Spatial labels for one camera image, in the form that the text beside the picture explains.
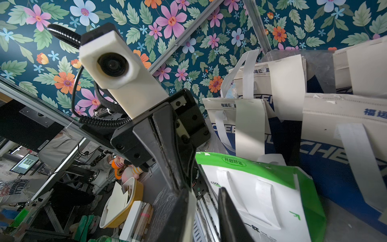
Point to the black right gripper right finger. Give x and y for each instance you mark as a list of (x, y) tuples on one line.
[(232, 228)]

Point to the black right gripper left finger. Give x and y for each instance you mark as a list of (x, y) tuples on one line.
[(174, 216)]

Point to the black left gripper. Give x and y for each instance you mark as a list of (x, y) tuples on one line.
[(170, 133)]

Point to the green white takeout bag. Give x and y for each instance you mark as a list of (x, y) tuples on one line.
[(274, 201)]

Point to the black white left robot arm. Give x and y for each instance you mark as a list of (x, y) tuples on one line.
[(97, 111)]

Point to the yellow white storage bin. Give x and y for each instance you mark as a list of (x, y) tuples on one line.
[(120, 202)]

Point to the front left blue white bag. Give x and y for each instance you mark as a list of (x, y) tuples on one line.
[(222, 115)]

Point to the blue white bag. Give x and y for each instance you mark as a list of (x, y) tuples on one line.
[(252, 80), (344, 148), (362, 69), (222, 115)]

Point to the white receipt front left bag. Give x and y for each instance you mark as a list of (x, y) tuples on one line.
[(250, 128)]

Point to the white receipt bag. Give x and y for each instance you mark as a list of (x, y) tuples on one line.
[(288, 87), (250, 128)]

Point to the back left blue white bag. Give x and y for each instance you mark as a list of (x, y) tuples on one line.
[(252, 80)]

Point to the white receipt back left bag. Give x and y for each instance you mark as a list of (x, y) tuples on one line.
[(288, 87)]

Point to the monitor screen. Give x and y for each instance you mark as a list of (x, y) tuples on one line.
[(25, 164)]

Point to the back right blue white bag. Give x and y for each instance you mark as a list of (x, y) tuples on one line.
[(362, 69)]

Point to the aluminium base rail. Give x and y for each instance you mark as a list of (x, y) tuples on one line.
[(206, 223)]

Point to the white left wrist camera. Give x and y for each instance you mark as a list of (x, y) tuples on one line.
[(115, 67)]

